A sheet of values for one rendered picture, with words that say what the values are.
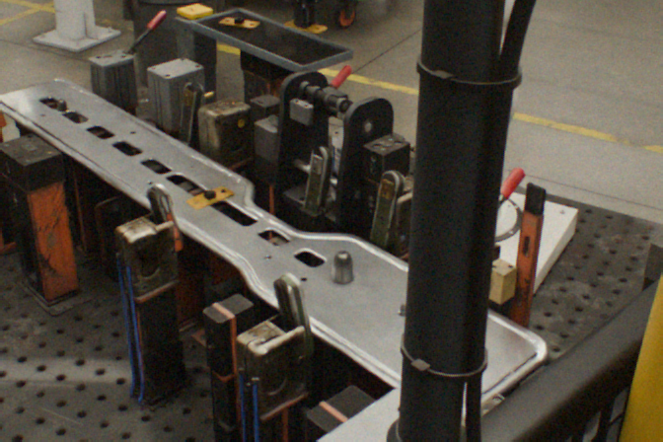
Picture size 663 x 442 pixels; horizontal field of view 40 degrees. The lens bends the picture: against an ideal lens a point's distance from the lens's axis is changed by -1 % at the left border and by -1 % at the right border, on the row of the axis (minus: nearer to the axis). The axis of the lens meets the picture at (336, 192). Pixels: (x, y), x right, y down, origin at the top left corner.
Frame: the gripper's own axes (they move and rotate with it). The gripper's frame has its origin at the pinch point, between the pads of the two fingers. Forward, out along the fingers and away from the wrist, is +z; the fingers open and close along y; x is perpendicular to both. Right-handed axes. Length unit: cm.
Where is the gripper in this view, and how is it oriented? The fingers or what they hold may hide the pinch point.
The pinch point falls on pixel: (305, 15)
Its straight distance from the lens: 183.0
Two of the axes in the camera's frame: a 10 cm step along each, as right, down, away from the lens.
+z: -0.1, 8.7, 4.9
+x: 8.0, 3.0, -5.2
